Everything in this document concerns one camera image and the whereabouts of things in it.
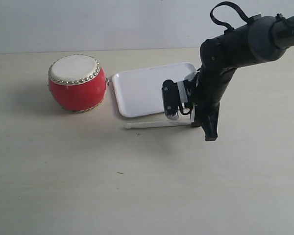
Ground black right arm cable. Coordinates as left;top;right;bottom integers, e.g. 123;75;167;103
209;1;294;32

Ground white drumstick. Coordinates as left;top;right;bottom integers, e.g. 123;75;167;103
122;120;191;130

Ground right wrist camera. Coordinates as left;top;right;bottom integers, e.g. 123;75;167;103
161;71;198;122

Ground white plastic tray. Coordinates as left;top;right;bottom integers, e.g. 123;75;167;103
112;62;196;118

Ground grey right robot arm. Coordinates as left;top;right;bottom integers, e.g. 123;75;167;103
192;14;294;141

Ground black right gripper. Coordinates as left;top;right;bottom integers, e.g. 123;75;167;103
191;65;237;141

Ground red small drum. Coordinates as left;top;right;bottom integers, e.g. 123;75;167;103
48;54;109;113

